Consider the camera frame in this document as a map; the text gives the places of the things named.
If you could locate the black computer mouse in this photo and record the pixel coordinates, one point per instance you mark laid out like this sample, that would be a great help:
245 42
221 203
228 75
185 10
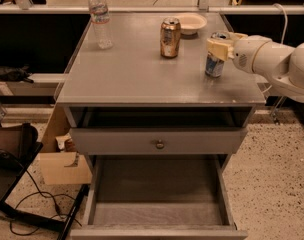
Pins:
8 161

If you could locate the round brass drawer knob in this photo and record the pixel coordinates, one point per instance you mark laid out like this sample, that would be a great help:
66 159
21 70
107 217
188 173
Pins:
159 144

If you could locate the black cloth on rail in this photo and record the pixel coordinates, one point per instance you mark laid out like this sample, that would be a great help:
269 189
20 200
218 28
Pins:
15 74

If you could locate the clear plastic water bottle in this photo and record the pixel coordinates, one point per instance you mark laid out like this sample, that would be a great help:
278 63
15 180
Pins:
100 19

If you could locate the cardboard box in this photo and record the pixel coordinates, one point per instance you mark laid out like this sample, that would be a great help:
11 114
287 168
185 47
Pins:
60 163

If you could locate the gold dented soda can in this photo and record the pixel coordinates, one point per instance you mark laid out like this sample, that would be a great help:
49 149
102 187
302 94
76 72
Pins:
170 34

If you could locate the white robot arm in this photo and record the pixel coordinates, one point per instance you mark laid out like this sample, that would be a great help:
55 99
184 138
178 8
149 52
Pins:
281 65

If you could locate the open grey middle drawer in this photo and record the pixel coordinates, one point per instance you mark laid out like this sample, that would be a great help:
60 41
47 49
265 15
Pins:
158 198

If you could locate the brown bag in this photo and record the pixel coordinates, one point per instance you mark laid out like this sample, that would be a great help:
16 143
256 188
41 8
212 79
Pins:
18 140

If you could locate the blue silver redbull can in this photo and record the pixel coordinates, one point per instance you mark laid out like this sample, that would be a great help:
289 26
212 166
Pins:
214 66

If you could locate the grey wooden drawer cabinet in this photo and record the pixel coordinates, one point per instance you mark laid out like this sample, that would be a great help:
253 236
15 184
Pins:
132 86

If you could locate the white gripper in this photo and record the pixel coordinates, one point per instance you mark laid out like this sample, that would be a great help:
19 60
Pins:
242 55

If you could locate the white paper bowl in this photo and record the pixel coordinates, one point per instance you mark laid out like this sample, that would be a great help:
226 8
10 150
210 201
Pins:
191 23

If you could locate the grey top drawer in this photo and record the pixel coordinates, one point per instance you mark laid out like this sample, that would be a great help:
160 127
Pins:
173 141

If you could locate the black chair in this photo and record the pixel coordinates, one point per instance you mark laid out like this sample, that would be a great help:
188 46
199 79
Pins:
9 179

